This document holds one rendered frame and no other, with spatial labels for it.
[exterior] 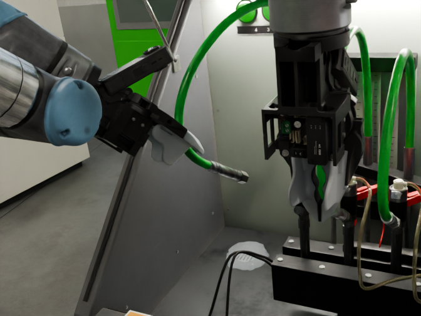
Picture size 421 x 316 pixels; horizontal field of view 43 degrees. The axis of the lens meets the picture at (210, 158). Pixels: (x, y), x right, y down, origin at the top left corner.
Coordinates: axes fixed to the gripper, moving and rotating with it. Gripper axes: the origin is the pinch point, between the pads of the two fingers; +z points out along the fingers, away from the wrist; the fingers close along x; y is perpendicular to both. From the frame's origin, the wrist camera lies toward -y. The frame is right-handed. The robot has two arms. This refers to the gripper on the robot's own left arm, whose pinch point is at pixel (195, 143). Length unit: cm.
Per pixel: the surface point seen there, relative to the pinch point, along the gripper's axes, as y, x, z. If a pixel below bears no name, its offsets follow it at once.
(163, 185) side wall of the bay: 6.3, -27.1, 9.8
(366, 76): -26.8, 2.6, 20.8
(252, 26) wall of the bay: -32.9, -25.4, 8.5
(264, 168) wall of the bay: -10.2, -32.9, 32.5
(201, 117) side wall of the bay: -12.4, -36.2, 13.1
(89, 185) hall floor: 14, -294, 69
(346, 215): -2.3, 9.9, 25.0
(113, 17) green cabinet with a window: -96, -299, 23
